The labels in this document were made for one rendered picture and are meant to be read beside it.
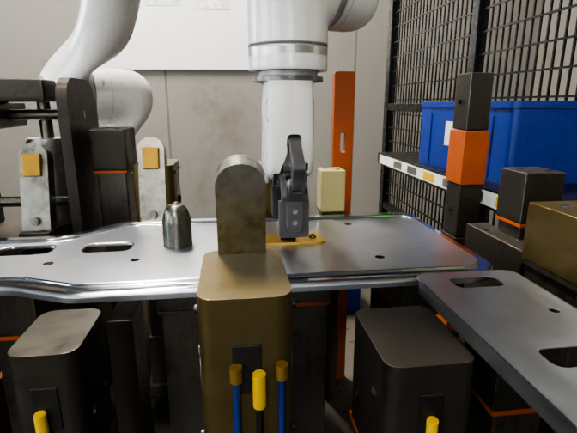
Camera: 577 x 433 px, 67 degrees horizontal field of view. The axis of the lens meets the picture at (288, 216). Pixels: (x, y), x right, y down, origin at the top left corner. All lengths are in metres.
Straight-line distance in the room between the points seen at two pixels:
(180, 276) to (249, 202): 0.14
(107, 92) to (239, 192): 0.74
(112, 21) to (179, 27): 2.05
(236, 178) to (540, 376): 0.23
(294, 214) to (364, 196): 2.60
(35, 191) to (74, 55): 0.38
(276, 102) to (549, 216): 0.28
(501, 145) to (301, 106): 0.42
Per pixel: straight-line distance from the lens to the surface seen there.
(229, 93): 2.92
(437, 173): 0.88
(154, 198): 0.65
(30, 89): 0.70
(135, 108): 1.05
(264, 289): 0.27
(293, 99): 0.44
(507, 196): 0.59
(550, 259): 0.48
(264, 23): 0.46
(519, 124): 0.76
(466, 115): 0.72
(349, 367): 0.83
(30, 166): 0.67
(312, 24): 0.46
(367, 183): 3.04
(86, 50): 0.96
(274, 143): 0.44
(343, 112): 0.66
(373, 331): 0.37
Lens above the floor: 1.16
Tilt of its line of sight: 15 degrees down
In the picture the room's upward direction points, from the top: straight up
